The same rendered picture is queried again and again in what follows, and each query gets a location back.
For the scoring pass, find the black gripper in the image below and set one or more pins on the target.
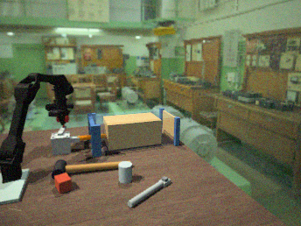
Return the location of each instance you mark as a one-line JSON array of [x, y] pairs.
[[61, 110]]

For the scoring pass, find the grey cylinder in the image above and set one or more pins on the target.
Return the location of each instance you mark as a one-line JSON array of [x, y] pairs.
[[125, 172]]

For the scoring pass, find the grey metal handle with square end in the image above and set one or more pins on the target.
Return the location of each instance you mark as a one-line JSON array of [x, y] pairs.
[[164, 182]]

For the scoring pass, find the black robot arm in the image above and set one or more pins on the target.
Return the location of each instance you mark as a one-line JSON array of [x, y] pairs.
[[12, 148]]

